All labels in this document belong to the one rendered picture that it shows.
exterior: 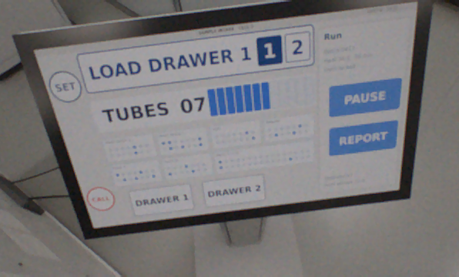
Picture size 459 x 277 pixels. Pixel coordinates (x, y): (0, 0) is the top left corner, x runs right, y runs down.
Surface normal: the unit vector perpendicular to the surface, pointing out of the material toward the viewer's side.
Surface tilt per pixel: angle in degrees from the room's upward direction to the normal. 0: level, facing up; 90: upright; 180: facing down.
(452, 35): 0
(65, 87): 50
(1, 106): 0
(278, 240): 5
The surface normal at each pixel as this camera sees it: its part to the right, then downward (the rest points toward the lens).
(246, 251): -0.06, -0.48
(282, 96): 0.04, 0.36
